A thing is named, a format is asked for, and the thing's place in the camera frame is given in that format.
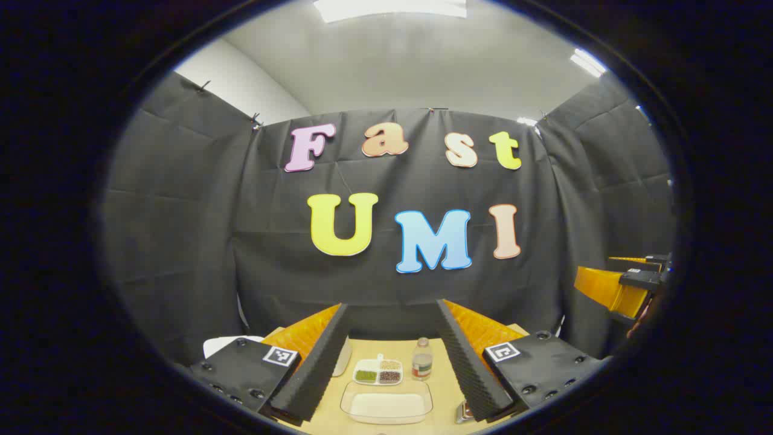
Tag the white divided bean dish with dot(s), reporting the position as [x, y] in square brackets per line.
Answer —
[377, 371]

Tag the black backdrop cloth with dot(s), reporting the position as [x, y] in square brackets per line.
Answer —
[193, 241]

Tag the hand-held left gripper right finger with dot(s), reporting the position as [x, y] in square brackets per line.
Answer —
[474, 374]

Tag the small clear plastic bottle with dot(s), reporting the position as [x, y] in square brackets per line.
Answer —
[422, 362]

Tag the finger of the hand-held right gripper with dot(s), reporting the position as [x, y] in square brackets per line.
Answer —
[604, 290]
[640, 264]

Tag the large ceiling light panel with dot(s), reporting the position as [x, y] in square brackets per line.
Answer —
[392, 8]

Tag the white toaster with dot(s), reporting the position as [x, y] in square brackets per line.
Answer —
[343, 359]

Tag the small ceiling light panel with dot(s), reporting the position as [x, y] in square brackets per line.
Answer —
[589, 62]

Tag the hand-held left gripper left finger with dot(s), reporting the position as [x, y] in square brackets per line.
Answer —
[314, 374]

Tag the clear tray of rice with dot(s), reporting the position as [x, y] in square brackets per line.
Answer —
[386, 405]

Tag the white rice cooker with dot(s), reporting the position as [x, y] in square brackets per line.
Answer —
[223, 345]

